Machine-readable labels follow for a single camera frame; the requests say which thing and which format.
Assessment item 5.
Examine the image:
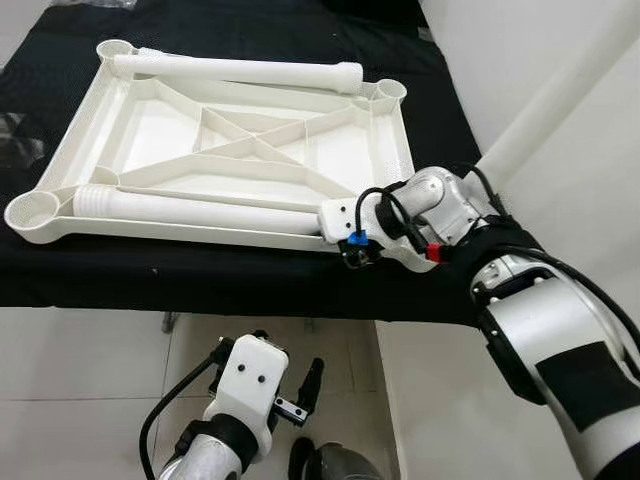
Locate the white plastic children table top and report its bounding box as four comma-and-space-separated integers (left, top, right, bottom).
3, 38, 418, 251

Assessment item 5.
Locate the grey robot leg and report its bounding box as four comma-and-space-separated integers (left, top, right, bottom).
288, 435, 389, 480

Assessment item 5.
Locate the black tablecloth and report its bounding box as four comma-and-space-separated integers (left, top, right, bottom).
0, 0, 506, 326

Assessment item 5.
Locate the crossed clear tape patch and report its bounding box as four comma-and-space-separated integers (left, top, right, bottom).
0, 108, 43, 173

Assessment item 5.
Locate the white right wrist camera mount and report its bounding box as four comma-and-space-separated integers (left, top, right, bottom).
318, 195, 446, 273

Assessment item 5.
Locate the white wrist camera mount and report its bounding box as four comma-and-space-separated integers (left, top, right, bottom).
203, 333, 293, 451
318, 195, 446, 273

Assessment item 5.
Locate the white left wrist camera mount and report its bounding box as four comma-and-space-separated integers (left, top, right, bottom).
203, 333, 293, 451

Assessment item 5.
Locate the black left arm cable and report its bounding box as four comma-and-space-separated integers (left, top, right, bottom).
138, 338, 236, 480

